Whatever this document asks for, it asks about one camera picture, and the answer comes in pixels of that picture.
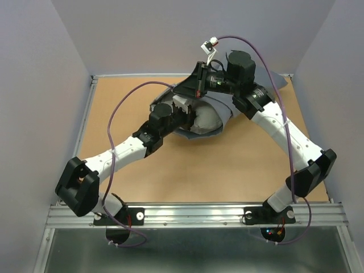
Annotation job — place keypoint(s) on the metal front panel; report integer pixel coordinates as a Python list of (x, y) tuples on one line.
[(197, 250)]

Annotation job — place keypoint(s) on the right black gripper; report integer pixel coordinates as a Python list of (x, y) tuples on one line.
[(194, 85)]

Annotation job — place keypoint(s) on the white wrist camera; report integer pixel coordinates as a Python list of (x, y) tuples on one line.
[(209, 48), (181, 103)]

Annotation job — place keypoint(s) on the grey pillowcase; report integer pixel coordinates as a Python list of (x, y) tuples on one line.
[(222, 103)]

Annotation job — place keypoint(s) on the white pillow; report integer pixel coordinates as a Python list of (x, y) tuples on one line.
[(207, 118)]

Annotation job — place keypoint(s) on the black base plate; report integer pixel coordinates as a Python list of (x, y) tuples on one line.
[(258, 215), (130, 216)]

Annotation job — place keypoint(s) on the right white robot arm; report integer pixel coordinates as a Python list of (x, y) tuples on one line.
[(310, 164)]

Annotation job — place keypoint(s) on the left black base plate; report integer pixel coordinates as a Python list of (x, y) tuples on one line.
[(130, 216)]

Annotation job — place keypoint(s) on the aluminium frame rail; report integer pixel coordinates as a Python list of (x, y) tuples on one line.
[(192, 215)]

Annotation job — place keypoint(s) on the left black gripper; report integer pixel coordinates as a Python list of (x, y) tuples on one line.
[(189, 118)]

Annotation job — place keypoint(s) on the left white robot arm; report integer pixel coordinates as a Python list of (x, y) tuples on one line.
[(79, 184)]

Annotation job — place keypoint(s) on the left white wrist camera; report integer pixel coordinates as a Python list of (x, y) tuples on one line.
[(181, 103)]

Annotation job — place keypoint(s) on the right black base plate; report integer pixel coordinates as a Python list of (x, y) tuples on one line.
[(258, 215)]

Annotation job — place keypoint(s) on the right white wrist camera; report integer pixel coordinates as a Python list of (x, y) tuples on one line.
[(209, 48)]

